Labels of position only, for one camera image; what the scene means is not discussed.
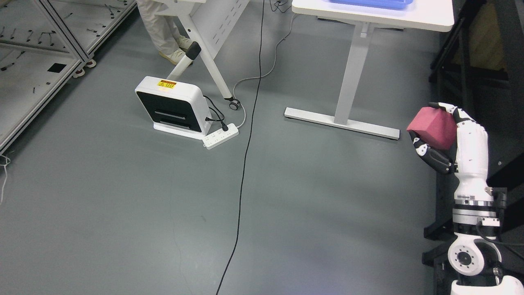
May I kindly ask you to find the white black box device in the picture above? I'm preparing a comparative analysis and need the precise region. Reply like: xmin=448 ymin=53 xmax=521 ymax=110
xmin=135 ymin=76 xmax=212 ymax=140

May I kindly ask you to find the blue plastic tray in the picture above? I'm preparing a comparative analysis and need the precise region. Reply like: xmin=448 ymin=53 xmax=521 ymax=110
xmin=329 ymin=0 xmax=414 ymax=11

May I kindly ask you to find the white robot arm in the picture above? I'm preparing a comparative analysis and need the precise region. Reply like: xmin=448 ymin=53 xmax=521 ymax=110
xmin=447 ymin=200 xmax=524 ymax=295

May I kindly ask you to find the white standing desk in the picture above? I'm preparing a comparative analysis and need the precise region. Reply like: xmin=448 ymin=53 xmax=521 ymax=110
xmin=283 ymin=0 xmax=454 ymax=140

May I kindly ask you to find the long black floor cable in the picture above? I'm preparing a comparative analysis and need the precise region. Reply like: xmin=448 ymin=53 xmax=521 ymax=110
xmin=215 ymin=0 xmax=267 ymax=295

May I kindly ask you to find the aluminium frame rack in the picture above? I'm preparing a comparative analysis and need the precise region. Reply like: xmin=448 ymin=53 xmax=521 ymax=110
xmin=0 ymin=0 xmax=136 ymax=153

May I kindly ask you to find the grey floor cable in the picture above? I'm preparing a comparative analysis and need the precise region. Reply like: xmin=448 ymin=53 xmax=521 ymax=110
xmin=233 ymin=12 xmax=296 ymax=127

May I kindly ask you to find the white power strip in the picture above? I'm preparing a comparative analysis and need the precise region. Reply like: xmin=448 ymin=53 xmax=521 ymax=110
xmin=202 ymin=123 xmax=239 ymax=150

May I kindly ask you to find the white folding table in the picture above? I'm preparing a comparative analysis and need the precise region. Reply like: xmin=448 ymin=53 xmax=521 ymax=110
xmin=157 ymin=0 xmax=249 ymax=110

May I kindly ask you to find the pink foam block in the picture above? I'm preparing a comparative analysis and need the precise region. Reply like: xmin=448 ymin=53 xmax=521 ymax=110
xmin=407 ymin=107 xmax=457 ymax=150

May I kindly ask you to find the person in beige clothes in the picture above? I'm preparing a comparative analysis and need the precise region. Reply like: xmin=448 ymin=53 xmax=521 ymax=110
xmin=136 ymin=0 xmax=193 ymax=65

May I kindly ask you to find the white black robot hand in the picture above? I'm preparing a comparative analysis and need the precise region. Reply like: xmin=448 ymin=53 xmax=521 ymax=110
xmin=408 ymin=102 xmax=493 ymax=201

